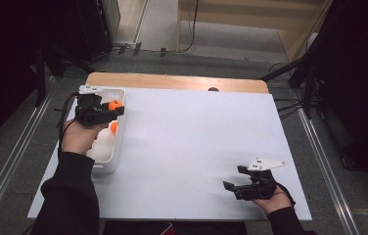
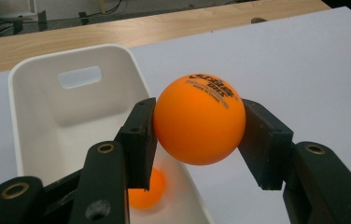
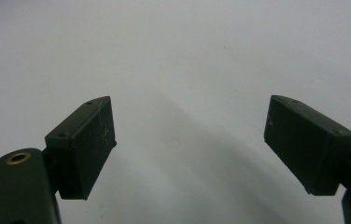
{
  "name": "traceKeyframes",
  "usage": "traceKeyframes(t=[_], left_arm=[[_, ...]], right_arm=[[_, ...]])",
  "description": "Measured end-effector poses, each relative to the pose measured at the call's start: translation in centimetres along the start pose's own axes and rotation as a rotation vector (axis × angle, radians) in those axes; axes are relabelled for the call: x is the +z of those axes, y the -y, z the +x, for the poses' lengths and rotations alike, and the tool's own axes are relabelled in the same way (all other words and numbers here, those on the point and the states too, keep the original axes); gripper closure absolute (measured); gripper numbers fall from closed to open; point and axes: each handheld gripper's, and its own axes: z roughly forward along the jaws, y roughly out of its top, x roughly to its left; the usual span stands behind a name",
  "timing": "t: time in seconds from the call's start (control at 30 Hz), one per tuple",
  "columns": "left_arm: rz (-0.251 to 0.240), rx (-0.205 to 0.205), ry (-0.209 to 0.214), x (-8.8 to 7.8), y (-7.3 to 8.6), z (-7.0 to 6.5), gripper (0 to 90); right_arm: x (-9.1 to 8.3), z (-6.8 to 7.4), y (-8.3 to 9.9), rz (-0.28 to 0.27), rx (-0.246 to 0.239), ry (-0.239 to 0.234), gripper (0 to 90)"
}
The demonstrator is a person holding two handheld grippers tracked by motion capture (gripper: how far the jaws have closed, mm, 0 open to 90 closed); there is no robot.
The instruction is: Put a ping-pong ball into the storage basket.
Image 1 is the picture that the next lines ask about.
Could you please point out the wooden table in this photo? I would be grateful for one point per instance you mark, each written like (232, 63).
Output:
(172, 81)

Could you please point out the metal floor rail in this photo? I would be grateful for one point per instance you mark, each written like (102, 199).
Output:
(329, 169)
(12, 156)

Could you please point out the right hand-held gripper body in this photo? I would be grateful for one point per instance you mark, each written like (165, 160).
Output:
(257, 191)

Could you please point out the white plastic bin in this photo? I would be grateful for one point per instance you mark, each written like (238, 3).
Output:
(118, 147)

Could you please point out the person's right hand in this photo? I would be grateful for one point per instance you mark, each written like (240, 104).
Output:
(275, 202)

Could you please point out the red object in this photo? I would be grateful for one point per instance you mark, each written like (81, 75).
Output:
(169, 230)

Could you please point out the orange table tennis ball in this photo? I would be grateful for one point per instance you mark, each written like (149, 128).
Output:
(115, 104)

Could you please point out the power strip with plugs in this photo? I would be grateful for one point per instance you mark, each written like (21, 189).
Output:
(129, 47)

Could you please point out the black tripod stand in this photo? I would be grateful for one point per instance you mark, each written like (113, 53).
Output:
(307, 81)

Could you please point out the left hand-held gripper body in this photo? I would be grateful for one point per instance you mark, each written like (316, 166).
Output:
(89, 111)

